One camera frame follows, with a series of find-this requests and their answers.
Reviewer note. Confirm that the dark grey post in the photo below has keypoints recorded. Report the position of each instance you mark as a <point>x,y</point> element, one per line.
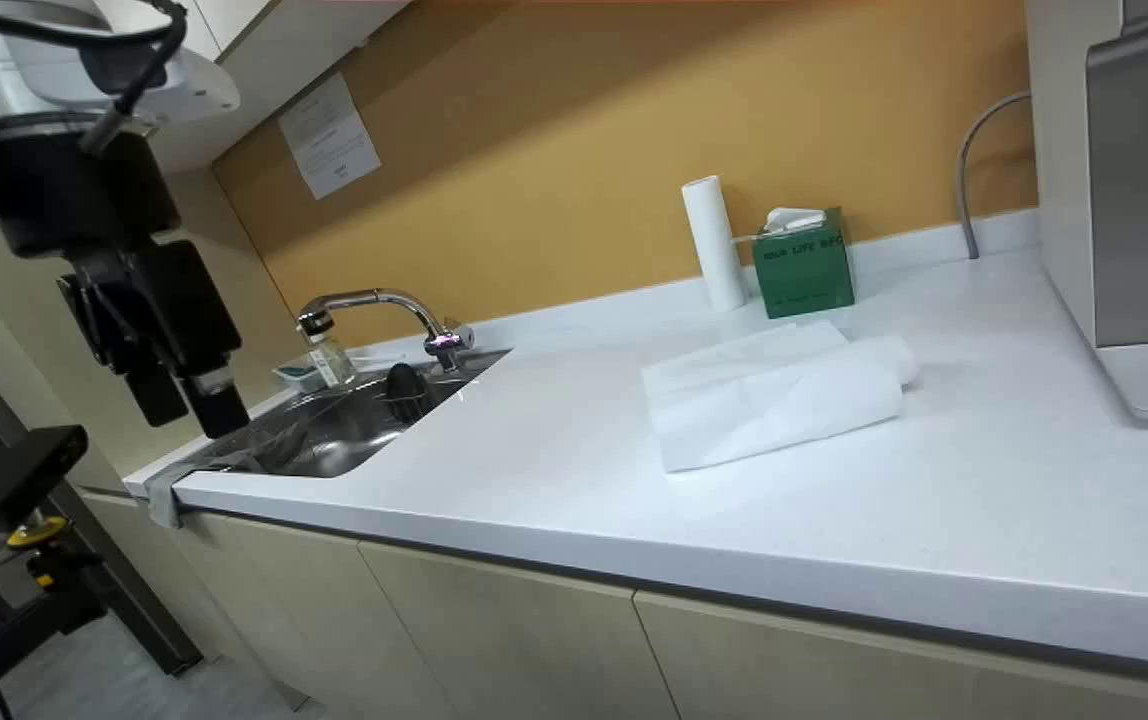
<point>135,584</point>

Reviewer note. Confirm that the silver white appliance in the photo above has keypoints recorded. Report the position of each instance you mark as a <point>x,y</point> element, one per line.
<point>1134,202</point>

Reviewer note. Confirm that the yellow clamp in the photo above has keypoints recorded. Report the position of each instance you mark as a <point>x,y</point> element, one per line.
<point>39,538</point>

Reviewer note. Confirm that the white paper towel sheet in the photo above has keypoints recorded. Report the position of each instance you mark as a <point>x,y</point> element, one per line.
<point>758,400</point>

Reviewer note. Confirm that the green tissue box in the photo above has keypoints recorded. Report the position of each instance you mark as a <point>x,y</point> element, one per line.
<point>804,274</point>

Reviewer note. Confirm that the stainless steel sink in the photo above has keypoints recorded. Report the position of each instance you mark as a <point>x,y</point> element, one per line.
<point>317,433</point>

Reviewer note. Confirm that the small dark round object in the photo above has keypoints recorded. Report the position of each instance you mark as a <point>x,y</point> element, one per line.
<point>415,381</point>

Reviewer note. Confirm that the white paper towel roll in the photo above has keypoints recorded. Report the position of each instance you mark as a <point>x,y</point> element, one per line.
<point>713,243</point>

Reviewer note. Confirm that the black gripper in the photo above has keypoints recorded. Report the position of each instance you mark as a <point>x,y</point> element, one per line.
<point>76,202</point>

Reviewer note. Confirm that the clear soap bottle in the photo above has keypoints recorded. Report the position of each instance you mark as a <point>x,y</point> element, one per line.
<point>330,363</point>

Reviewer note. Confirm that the beige cabinet door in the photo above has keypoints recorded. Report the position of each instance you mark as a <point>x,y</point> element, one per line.
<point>317,625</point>
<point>199,602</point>
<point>895,674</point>
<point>519,640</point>

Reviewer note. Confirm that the white paper notice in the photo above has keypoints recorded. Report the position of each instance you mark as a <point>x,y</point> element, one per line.
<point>330,138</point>

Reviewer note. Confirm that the chrome sink faucet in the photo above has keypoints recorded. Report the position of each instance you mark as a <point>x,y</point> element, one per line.
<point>385,300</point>

